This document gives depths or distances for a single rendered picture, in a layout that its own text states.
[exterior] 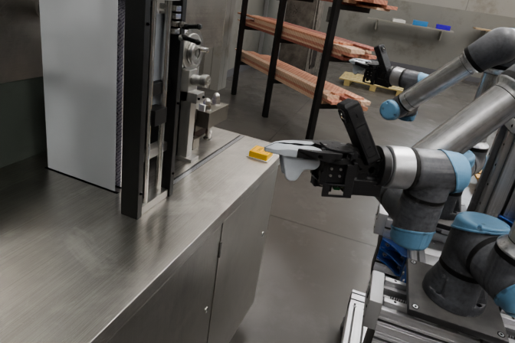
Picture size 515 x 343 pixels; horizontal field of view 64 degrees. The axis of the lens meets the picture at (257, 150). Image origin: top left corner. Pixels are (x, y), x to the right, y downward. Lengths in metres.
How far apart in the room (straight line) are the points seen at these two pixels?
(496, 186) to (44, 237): 1.14
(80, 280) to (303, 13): 6.84
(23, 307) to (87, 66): 0.57
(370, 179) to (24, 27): 0.99
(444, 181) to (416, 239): 0.12
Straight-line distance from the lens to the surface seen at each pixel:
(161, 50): 1.03
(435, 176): 0.76
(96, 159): 1.19
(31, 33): 1.32
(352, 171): 0.69
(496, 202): 1.30
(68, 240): 1.01
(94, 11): 1.09
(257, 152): 1.46
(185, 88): 1.31
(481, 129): 0.93
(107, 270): 0.92
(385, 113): 1.59
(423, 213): 0.79
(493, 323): 1.19
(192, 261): 1.12
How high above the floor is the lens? 1.48
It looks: 22 degrees down
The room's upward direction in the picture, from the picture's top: 9 degrees clockwise
